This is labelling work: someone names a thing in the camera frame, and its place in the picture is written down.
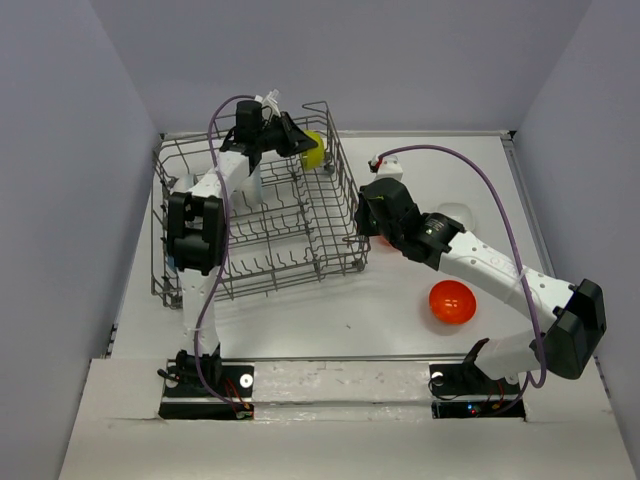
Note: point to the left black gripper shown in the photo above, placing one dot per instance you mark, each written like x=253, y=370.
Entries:
x=293, y=140

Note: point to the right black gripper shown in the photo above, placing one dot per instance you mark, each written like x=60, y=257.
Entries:
x=360, y=214

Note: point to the lime green bowl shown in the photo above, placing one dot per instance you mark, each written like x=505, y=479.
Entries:
x=314, y=157

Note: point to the grey wire dish rack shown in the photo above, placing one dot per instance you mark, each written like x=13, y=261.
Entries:
x=303, y=232

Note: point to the blue bowl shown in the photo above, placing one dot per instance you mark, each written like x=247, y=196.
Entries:
x=170, y=264

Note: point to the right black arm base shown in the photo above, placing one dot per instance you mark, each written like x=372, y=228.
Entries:
x=462, y=391

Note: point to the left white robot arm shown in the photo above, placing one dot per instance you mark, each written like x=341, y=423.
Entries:
x=198, y=226

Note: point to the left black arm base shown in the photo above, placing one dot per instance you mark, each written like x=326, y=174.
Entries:
x=240, y=395

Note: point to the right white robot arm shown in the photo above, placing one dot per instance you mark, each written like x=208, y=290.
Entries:
x=568, y=320

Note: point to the white square dish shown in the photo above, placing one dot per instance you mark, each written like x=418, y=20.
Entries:
x=459, y=212

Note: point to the orange bowl right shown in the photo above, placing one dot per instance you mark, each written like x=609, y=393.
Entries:
x=452, y=302

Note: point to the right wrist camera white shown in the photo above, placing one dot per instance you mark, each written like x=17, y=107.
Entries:
x=386, y=167

